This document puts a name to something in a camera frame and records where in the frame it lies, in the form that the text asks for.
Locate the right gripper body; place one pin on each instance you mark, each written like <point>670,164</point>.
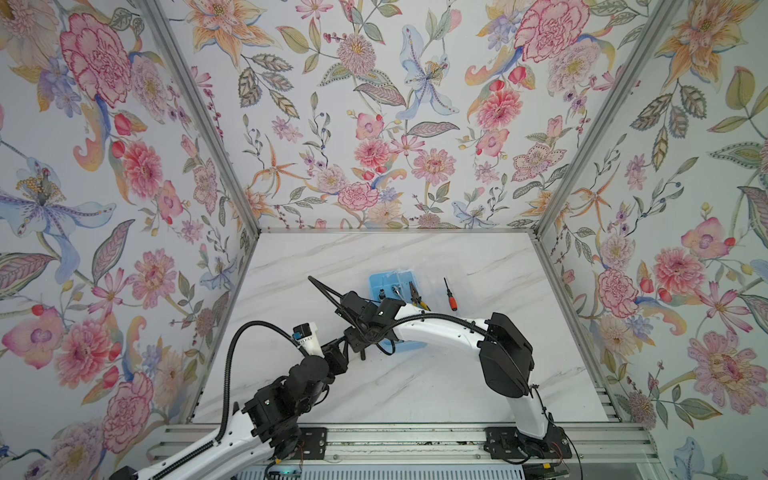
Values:
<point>359,338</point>

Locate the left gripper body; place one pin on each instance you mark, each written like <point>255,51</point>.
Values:
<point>304,410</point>

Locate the blue plastic tool box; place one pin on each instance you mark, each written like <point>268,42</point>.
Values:
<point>418,323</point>

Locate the yellow handled pliers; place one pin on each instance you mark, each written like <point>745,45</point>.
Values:
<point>416,297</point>

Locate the red handled screwdriver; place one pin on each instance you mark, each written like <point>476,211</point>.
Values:
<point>451,298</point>

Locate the green handled ratchet wrench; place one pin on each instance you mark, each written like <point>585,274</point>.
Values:
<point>397,291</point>

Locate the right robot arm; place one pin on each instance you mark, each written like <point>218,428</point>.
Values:
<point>505,356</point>

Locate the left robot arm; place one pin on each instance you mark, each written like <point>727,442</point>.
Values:
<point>216,456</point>

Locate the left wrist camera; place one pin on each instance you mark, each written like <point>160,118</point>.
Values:
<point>306,335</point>

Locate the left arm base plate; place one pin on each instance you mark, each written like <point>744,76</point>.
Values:
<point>300,443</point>

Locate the aluminium front rail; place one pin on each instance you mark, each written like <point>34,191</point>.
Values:
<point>466,443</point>

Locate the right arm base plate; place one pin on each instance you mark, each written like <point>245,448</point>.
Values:
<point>528,443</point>

